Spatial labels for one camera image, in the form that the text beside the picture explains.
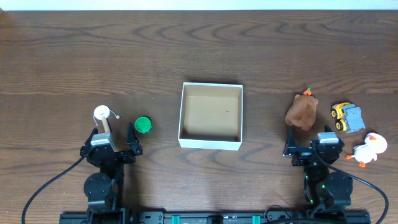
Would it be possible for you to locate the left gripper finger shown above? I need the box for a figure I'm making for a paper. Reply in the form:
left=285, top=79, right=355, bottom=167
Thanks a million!
left=127, top=123, right=143, bottom=156
left=86, top=128, right=98, bottom=146

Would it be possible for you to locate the green lattice ball toy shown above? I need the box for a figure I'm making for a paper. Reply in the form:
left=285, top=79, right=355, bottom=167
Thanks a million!
left=134, top=116, right=152, bottom=134

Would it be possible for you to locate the yellow grey toy truck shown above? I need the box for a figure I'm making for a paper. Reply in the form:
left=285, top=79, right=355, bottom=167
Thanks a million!
left=331, top=102, right=366, bottom=133

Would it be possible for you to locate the brown plush bear toy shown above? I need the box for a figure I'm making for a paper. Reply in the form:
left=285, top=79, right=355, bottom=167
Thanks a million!
left=285, top=88, right=318, bottom=131

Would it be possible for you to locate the white pink duck toy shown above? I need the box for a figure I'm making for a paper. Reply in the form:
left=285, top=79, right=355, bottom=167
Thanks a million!
left=345, top=133, right=388, bottom=168

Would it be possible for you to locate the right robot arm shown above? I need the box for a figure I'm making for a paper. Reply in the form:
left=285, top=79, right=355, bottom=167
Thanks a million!
left=282, top=125, right=353, bottom=221

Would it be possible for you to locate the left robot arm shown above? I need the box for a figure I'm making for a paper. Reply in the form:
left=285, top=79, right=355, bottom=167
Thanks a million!
left=80, top=123, right=142, bottom=223

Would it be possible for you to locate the white cardboard box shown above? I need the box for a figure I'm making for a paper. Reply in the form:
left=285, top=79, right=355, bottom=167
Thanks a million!
left=178, top=82, right=243, bottom=151

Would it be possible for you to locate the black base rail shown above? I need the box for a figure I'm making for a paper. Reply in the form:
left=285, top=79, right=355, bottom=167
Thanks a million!
left=58, top=210, right=371, bottom=224

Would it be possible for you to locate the right black cable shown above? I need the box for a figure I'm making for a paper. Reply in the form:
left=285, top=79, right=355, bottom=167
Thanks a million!
left=313, top=149, right=390, bottom=224

